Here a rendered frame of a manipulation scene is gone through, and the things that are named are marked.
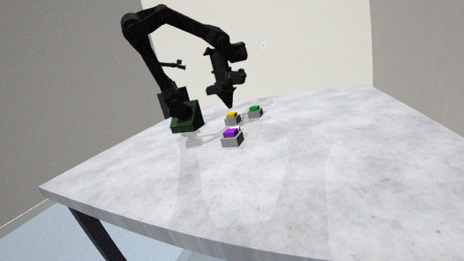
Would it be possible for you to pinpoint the yellow button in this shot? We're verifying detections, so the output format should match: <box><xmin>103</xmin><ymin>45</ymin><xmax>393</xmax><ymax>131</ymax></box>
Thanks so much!
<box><xmin>224</xmin><ymin>112</ymin><xmax>241</xmax><ymax>125</ymax></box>

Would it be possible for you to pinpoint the purple button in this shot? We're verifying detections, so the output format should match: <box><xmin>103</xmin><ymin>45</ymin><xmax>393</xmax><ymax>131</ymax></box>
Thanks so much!
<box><xmin>220</xmin><ymin>128</ymin><xmax>244</xmax><ymax>147</ymax></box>

